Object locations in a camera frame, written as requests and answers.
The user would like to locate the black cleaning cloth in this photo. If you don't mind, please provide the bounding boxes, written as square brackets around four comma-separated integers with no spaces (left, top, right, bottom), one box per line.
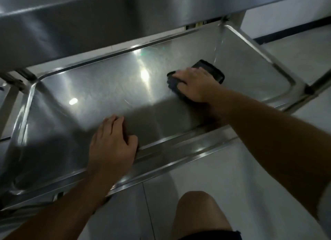
[167,59,225,99]

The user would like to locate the stainless steel cart tray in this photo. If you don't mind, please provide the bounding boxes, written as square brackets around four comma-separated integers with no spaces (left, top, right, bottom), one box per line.
[0,22,309,212]

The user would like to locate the person's right hand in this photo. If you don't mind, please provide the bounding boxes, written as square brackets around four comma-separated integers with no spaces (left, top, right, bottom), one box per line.
[172,67,224,103]

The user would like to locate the stainless steel cart shelf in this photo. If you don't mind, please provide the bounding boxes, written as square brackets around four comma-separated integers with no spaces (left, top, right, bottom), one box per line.
[0,0,331,73]

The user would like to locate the person's left forearm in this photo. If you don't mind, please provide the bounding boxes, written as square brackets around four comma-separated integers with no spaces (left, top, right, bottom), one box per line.
[0,167,130,240]

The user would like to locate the black shorts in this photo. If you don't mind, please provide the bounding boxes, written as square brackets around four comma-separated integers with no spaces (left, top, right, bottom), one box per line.
[180,230,243,240]

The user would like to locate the steel cart leg post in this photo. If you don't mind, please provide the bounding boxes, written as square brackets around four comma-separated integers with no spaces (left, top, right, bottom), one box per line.
[0,69,38,141]
[219,11,247,32]
[304,68,331,95]

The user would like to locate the person's right forearm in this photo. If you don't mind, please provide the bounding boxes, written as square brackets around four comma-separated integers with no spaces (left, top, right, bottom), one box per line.
[207,89,331,220]

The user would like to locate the person's left hand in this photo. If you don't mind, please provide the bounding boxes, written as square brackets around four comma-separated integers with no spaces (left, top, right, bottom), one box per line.
[87,114,139,179]

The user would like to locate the person's bare leg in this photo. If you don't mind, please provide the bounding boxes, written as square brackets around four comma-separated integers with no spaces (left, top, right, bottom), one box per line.
[172,191,233,240]

